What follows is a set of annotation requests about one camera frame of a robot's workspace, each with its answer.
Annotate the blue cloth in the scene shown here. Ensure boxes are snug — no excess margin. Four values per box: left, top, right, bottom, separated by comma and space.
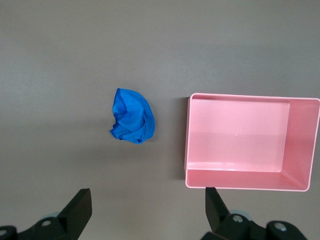
109, 87, 156, 145

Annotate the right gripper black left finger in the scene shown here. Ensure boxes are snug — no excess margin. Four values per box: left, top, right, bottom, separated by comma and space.
17, 188, 93, 240

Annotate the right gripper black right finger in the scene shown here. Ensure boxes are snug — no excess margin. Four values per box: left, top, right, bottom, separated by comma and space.
203, 186, 267, 240

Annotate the pink plastic box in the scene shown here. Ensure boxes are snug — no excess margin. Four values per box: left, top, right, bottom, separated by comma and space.
184, 92, 320, 193

